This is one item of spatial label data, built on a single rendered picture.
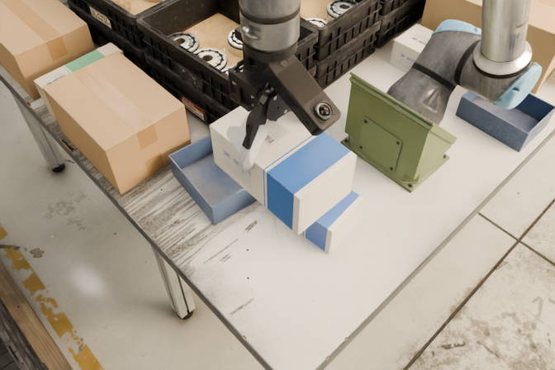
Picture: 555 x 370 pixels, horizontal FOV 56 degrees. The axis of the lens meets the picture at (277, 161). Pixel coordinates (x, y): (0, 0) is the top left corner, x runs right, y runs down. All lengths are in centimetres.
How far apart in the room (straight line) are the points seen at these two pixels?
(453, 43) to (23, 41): 113
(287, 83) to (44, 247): 166
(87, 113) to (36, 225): 103
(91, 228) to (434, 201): 138
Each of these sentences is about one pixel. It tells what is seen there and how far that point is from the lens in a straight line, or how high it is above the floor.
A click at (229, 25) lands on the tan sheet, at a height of 83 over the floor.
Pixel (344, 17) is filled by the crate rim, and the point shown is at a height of 93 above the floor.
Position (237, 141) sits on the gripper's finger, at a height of 116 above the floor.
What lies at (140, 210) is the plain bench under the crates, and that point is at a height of 70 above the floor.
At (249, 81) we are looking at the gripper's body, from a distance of 71.
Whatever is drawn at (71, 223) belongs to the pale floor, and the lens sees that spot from 223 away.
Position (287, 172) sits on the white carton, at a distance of 74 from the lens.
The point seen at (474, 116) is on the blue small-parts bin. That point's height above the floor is 73.
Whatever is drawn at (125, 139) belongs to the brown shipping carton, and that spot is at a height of 86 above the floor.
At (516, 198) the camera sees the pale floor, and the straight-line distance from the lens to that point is 237.
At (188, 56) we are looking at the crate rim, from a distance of 131.
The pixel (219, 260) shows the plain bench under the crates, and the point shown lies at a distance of 118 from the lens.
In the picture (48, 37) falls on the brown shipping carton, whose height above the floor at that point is 86.
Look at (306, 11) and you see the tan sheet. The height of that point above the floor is 83.
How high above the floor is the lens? 171
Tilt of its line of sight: 49 degrees down
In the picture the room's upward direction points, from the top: straight up
